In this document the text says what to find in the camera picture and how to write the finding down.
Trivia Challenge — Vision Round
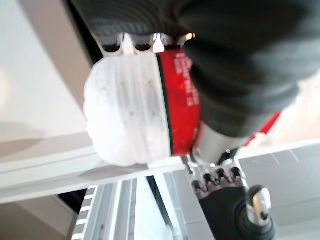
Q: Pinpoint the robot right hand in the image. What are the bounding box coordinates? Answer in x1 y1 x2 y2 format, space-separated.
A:
190 159 279 240

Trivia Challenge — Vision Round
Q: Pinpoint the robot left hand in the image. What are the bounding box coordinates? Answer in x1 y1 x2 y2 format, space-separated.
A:
69 0 320 174

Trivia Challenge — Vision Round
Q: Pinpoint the clear bottle with red label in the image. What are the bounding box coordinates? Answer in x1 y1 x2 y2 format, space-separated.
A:
83 46 283 168

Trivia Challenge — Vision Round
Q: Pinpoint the white refrigerator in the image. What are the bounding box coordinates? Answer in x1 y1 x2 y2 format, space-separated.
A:
0 138 320 240

